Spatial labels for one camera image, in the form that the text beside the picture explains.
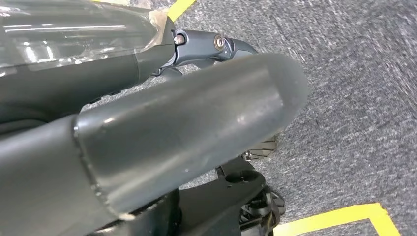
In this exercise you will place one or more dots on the black robot leg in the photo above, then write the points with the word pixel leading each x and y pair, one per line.
pixel 211 208

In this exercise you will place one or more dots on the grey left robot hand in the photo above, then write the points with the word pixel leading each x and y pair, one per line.
pixel 195 123

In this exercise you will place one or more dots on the dark treaded robot foot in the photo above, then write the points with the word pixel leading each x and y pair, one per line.
pixel 264 150

